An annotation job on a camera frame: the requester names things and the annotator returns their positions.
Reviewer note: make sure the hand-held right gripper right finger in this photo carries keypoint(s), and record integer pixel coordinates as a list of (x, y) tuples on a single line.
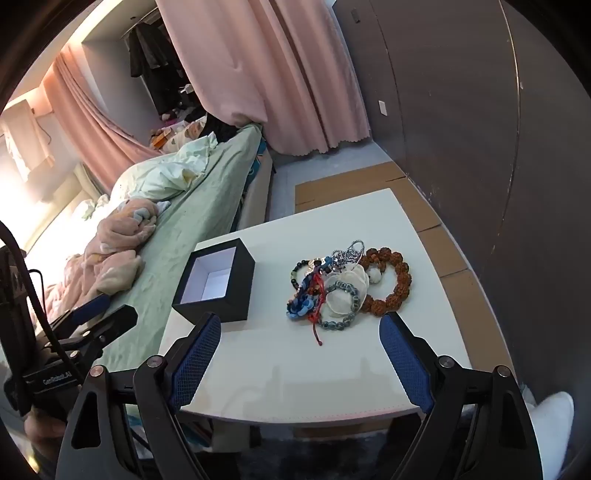
[(406, 364)]

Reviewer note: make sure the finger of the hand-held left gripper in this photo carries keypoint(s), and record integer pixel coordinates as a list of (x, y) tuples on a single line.
[(92, 307), (111, 327)]

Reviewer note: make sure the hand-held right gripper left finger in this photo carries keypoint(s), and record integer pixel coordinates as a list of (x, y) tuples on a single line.
[(198, 360)]

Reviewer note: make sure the black square jewelry box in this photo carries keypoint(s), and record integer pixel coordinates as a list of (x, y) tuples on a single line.
[(231, 304)]

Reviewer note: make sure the person's left hand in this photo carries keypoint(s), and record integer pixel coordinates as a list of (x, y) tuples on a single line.
[(41, 431)]

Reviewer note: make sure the pink fluffy blanket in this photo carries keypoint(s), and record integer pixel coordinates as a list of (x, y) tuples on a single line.
[(111, 230)]

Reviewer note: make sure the pale green duvet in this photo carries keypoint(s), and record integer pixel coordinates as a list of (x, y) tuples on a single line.
[(161, 175)]

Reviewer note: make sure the white slipper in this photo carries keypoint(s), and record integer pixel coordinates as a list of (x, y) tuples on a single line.
[(549, 415)]

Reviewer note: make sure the flattened brown cardboard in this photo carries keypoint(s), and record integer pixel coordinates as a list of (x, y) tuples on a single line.
[(415, 207)]

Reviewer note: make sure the narrow pink curtain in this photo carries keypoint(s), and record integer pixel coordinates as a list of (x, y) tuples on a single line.
[(87, 120)]

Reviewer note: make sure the pile of stuffed toys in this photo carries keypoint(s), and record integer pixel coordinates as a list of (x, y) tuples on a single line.
[(175, 131)]

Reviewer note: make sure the dark hanging clothes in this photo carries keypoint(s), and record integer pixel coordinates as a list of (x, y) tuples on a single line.
[(147, 50)]

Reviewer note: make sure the wide pink curtain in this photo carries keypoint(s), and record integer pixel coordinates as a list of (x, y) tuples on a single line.
[(277, 69)]

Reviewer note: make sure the white wall switch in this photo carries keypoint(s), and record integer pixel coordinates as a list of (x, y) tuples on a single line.
[(383, 107)]

